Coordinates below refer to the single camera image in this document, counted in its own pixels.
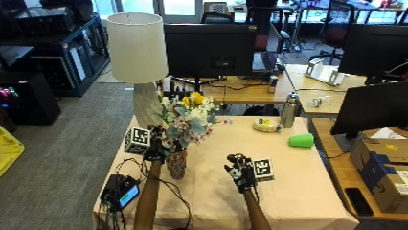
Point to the person's left hand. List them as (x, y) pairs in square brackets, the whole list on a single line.
[(153, 150)]

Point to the person's right hand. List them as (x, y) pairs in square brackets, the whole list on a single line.
[(241, 179)]

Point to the yellow white flower bouquet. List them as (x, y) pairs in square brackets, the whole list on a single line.
[(192, 121)]

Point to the white marker cube right glove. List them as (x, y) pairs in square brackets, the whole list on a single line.
[(264, 169)]

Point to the white marker cube glove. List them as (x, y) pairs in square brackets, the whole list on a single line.
[(264, 169), (137, 139)]

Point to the white marker cube left glove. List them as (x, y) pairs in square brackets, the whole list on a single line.
[(137, 139)]

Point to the patterned ceramic vase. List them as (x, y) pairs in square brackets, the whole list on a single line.
[(177, 164)]

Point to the pale textured lamp base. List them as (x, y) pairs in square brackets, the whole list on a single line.
[(147, 103)]

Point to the beige tablecloth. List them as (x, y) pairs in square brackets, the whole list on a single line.
[(293, 179)]

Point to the green plastic cup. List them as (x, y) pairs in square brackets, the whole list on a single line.
[(302, 140)]

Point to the black device with lit screen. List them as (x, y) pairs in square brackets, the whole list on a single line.
[(119, 191)]

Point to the steel water bottle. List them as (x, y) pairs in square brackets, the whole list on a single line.
[(290, 111)]

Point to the wooden desk with cardboard box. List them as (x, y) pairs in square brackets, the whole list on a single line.
[(339, 172)]

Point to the clear plastic wrap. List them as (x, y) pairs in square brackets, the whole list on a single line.
[(319, 101)]

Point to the wooden desk with white stand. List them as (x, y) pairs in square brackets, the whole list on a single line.
[(314, 89)]

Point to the white lamp shade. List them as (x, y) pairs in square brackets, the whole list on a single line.
[(136, 48)]

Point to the black monitor on stand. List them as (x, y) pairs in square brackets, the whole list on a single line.
[(208, 48)]

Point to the black phone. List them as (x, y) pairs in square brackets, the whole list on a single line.
[(359, 202)]

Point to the black case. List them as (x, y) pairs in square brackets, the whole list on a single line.
[(32, 99)]

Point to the black shelf unit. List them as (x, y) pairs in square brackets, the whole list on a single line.
[(64, 60)]

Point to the white stand device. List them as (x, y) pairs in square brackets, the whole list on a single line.
[(325, 73)]

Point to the cardboard box with blue tape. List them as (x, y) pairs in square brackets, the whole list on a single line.
[(385, 179)]

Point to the white paper sheet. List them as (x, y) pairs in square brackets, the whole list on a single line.
[(386, 133)]

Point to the black monitor tilted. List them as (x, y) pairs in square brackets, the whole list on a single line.
[(374, 107)]

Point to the yellow bin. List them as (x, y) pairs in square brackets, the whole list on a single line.
[(8, 150)]

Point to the black red office chair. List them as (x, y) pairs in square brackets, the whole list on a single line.
[(335, 28)]

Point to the large black monitor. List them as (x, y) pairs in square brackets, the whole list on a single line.
[(374, 48)]

